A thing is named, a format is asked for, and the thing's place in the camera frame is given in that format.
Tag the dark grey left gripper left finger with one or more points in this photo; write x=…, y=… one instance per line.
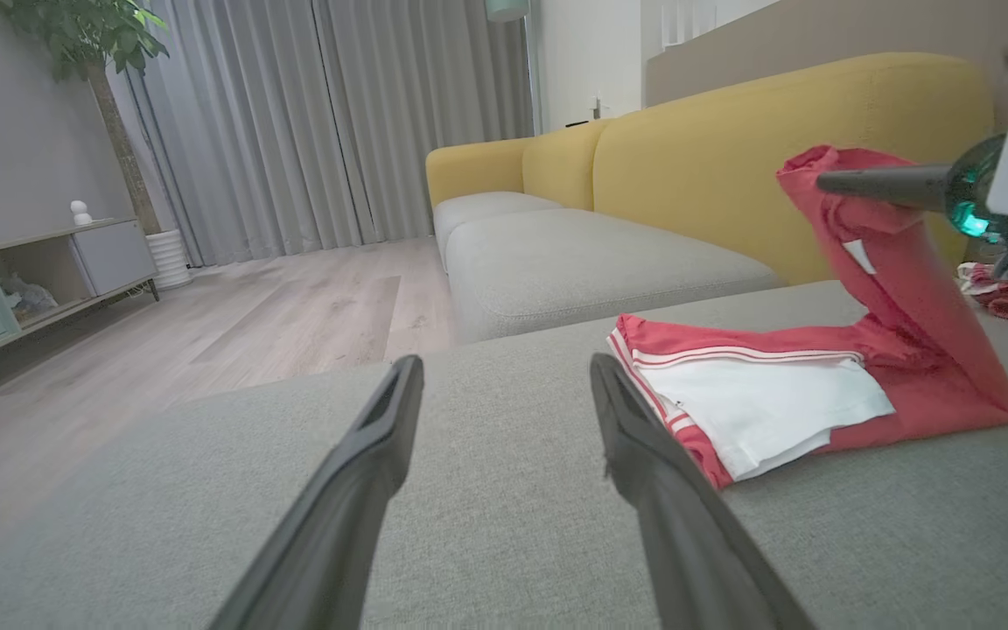
x=355, y=490

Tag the pale crumpled bag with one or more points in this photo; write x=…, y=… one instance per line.
x=30, y=299

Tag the grey low tv cabinet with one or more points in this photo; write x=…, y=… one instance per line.
x=110, y=258

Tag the small white figurine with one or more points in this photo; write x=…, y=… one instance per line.
x=80, y=214

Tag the grey sofa seat cushion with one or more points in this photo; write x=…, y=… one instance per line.
x=486, y=210
x=591, y=262

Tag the yellow sofa armrest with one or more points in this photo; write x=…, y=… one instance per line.
x=469, y=166

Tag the white ribbed plant pot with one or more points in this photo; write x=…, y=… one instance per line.
x=170, y=261

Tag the red and white t-shirt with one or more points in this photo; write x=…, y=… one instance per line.
x=906, y=289

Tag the small yellow sofa backrest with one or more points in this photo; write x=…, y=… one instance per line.
x=556, y=166

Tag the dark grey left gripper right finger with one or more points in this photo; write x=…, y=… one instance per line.
x=679, y=525

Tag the grey pleated curtain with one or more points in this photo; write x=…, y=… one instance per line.
x=276, y=131

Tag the white vertical slat blind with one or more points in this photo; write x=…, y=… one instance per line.
x=688, y=22

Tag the large yellow sofa backrest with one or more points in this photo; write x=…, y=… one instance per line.
x=705, y=149

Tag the small dark upright object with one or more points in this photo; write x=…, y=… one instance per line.
x=596, y=109

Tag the grey fabric sofa ottoman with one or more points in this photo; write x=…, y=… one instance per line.
x=486, y=525

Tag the green leafy indoor tree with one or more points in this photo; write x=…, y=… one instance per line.
x=75, y=26

